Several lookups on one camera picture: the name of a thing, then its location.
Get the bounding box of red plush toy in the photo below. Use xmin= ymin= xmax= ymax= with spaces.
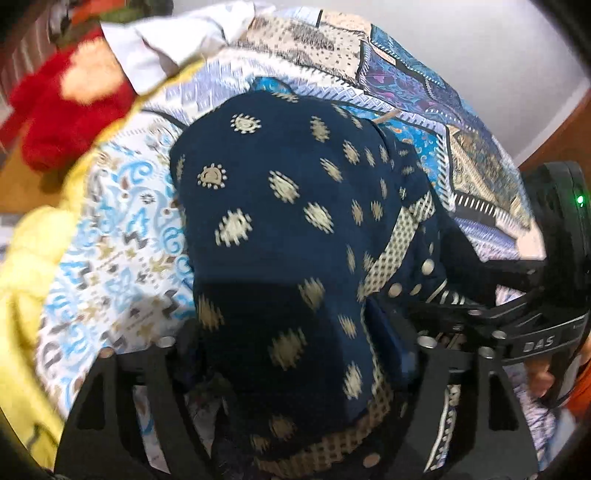
xmin=1 ymin=27 xmax=136 ymax=172

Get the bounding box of yellow blanket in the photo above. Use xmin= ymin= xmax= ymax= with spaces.
xmin=0 ymin=110 xmax=139 ymax=469

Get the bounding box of white cloth on bed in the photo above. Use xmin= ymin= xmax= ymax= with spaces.
xmin=100 ymin=1 xmax=276 ymax=95

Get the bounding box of blue patchwork bedspread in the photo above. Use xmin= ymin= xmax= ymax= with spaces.
xmin=36 ymin=4 xmax=555 ymax=471

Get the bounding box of person right hand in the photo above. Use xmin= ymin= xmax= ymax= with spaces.
xmin=526 ymin=336 xmax=591 ymax=400

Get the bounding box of wooden door frame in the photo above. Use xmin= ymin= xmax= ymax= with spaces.
xmin=519 ymin=91 xmax=591 ymax=181

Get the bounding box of navy patterned garment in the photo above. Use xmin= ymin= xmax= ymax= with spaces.
xmin=170 ymin=91 xmax=447 ymax=479

